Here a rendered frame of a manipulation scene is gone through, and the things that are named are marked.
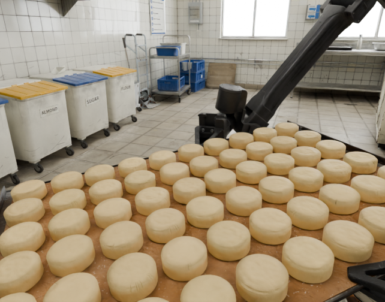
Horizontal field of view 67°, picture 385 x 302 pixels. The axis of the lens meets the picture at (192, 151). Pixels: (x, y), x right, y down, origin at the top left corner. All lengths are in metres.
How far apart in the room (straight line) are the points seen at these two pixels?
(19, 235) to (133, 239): 0.15
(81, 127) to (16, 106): 0.78
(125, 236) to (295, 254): 0.19
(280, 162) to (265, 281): 0.25
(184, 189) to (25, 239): 0.21
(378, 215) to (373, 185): 0.07
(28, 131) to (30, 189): 2.34
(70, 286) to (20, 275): 0.06
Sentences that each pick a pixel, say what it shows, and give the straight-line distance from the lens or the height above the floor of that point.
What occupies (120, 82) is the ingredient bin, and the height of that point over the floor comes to 0.61.
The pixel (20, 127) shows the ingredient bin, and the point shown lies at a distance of 2.89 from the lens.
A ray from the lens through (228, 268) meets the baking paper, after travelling 0.34.
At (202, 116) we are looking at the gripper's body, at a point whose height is 1.03.
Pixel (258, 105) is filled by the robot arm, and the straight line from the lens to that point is 0.77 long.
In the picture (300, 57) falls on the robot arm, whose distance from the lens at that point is 0.79.
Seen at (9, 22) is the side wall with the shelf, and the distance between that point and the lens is 3.62.
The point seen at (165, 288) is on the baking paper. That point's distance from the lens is 0.33.
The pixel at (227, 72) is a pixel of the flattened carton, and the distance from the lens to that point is 6.68.
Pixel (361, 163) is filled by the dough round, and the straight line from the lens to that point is 0.54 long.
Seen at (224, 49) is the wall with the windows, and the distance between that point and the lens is 6.85.
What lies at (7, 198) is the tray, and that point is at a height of 0.96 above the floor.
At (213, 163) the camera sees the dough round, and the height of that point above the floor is 1.00.
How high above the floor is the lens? 1.22
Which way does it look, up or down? 23 degrees down
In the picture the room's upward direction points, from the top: straight up
